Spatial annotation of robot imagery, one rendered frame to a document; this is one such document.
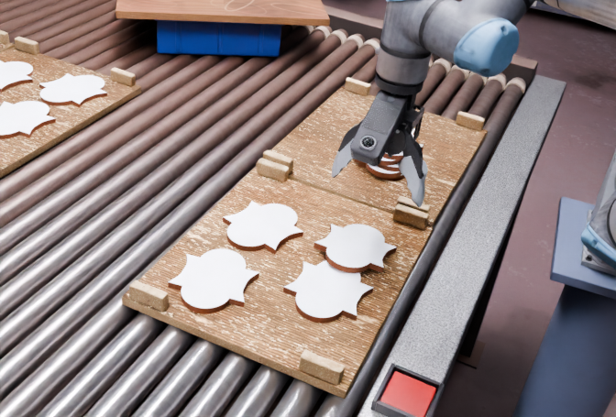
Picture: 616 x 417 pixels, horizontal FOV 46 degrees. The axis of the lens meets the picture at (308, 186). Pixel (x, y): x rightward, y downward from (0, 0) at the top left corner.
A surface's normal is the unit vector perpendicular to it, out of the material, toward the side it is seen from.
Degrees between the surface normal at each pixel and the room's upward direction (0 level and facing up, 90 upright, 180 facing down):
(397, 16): 90
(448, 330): 0
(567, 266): 0
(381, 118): 30
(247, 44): 90
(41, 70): 0
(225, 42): 90
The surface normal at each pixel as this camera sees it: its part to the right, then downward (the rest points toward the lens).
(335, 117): 0.11, -0.83
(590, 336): -0.55, 0.42
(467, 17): -0.37, -0.41
